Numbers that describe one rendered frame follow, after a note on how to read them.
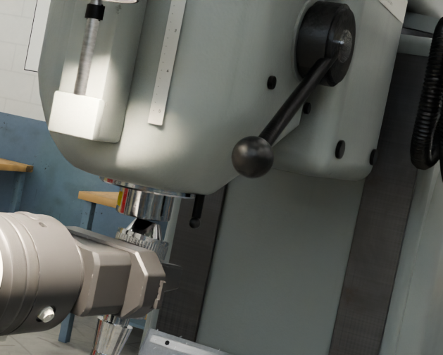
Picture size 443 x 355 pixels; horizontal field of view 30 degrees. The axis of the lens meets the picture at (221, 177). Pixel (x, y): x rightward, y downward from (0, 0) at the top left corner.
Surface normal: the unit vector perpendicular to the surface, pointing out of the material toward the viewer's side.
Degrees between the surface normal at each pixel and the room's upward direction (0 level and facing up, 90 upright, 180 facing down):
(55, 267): 69
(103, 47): 90
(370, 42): 90
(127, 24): 90
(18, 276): 76
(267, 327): 90
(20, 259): 61
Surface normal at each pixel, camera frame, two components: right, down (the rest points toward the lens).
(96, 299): 0.80, 0.19
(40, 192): -0.41, -0.04
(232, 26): 0.43, 0.14
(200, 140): 0.32, 0.49
